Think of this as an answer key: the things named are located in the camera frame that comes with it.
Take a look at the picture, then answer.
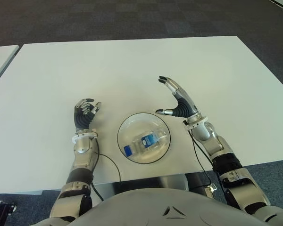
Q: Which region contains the grey robot torso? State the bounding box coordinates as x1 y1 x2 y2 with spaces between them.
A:
35 189 283 226

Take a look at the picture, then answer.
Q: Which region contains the white neighbouring table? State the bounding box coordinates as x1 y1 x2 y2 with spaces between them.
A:
0 44 20 90

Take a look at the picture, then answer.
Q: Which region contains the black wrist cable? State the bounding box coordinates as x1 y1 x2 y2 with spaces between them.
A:
187 122 214 189
91 138 122 202

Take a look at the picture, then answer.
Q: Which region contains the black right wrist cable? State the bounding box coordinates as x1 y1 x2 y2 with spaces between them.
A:
187 122 214 189

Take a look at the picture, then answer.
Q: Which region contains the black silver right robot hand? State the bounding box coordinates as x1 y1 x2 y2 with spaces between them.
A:
155 75 201 118

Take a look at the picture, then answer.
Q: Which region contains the silver robot hip joint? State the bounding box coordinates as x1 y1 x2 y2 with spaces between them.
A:
159 174 188 193

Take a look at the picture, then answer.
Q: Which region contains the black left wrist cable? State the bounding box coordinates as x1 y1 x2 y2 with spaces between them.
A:
91 138 122 202

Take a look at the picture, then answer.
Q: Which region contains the clear plastic water bottle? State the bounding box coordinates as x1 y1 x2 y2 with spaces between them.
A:
123 130 168 158

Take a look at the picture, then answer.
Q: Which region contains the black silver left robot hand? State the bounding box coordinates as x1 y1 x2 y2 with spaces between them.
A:
73 98 102 130

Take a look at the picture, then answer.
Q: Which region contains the black wheeled stand base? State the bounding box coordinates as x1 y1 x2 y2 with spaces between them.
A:
0 200 17 216

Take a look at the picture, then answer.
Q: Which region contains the silver cable connector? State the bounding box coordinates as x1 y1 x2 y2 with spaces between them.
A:
204 183 217 197

